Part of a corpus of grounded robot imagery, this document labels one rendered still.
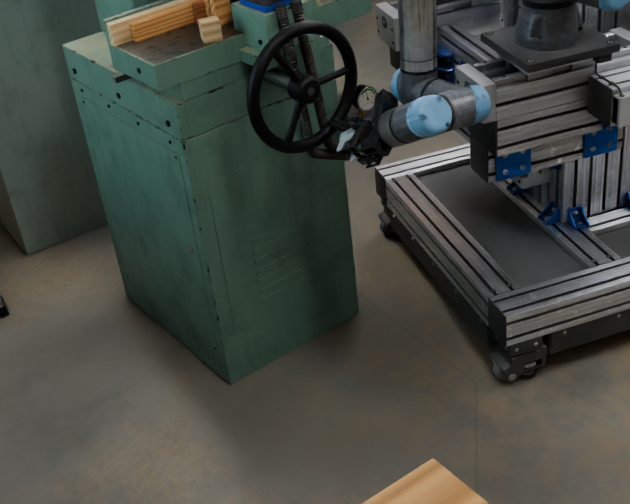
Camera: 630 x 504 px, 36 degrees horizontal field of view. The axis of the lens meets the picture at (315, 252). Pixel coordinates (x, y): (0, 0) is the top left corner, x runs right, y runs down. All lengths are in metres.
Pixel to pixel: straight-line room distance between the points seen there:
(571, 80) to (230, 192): 0.81
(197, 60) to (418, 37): 0.50
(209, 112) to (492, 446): 1.00
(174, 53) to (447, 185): 1.08
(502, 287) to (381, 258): 0.63
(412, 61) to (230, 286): 0.77
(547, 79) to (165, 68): 0.83
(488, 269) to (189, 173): 0.80
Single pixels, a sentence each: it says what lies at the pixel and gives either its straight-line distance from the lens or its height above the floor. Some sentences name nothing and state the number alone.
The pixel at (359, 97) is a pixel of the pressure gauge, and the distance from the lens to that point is 2.37.
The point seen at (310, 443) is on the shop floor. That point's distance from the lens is 2.37.
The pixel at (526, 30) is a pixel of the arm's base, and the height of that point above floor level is 0.86.
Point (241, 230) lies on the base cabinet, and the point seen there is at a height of 0.43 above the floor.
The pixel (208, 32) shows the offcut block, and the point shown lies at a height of 0.92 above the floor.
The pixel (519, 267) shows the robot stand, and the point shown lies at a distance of 2.54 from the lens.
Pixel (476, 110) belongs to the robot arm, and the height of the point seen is 0.82.
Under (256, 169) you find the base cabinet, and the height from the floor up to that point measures 0.57.
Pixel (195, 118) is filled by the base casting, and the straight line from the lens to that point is 2.18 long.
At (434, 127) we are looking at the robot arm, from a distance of 1.83.
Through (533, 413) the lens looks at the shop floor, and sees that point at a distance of 2.42.
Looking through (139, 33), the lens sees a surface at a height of 0.92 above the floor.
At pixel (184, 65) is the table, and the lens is 2.13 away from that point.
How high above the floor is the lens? 1.64
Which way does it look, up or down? 33 degrees down
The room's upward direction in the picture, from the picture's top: 7 degrees counter-clockwise
